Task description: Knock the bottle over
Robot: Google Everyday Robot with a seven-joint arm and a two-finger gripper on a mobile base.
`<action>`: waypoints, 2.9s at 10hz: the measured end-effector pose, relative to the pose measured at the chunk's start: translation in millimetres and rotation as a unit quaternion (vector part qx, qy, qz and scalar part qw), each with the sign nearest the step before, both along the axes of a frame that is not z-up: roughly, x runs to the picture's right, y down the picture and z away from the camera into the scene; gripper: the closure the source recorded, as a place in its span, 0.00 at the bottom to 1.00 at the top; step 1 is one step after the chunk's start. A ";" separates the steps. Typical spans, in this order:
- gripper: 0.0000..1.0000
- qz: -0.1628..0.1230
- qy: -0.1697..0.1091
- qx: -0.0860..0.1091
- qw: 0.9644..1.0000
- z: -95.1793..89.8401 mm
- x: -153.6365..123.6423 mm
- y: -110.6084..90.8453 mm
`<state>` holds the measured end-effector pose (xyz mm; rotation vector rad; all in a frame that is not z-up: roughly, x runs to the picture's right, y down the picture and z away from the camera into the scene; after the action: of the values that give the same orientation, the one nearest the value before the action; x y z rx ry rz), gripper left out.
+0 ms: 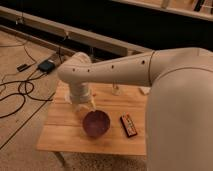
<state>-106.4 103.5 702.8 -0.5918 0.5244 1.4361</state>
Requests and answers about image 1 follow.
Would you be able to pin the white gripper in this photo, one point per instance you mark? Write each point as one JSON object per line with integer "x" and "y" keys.
{"x": 80, "y": 94}

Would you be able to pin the clear plastic bottle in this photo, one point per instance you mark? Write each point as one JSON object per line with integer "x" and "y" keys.
{"x": 116, "y": 90}

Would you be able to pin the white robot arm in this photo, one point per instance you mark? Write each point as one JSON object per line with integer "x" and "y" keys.
{"x": 179, "y": 110}

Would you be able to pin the dark red bowl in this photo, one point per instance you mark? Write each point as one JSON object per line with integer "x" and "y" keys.
{"x": 96, "y": 123}

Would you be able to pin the wooden table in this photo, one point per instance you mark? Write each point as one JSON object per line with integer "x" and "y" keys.
{"x": 63, "y": 131}

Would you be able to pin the black power adapter box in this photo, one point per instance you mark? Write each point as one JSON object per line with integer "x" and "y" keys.
{"x": 46, "y": 66}

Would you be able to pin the small black device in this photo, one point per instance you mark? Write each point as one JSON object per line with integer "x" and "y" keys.
{"x": 22, "y": 67}

